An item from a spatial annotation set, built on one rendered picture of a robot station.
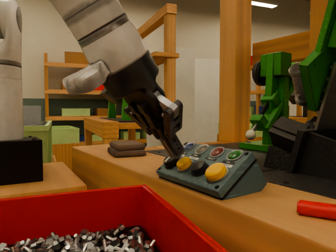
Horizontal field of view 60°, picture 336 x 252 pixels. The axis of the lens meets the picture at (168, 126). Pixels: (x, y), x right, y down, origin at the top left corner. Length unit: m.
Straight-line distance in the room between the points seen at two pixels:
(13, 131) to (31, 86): 6.69
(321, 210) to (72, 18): 0.34
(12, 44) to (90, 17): 0.43
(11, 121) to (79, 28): 0.43
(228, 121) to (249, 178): 0.79
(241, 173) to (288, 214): 0.08
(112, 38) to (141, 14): 7.77
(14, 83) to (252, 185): 0.57
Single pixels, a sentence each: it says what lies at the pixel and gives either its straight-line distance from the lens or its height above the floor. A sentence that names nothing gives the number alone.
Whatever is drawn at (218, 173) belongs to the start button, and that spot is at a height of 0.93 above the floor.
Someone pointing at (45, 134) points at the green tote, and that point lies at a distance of 1.03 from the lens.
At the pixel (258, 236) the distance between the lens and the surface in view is 0.34.
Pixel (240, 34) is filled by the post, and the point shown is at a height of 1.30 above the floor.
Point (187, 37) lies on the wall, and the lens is 8.48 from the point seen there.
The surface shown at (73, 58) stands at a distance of 7.00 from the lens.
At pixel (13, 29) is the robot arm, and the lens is 0.77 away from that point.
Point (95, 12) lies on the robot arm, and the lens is 0.36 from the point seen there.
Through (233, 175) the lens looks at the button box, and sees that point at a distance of 0.39.
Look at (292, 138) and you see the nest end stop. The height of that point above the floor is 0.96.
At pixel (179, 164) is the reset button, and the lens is 0.44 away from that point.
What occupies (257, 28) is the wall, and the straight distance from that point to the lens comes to 9.86.
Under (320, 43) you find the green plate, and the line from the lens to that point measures 0.55.
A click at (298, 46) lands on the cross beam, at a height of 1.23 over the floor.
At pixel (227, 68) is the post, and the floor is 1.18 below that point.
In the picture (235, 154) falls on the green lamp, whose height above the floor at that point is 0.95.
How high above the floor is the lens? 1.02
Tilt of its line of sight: 3 degrees down
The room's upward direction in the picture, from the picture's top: straight up
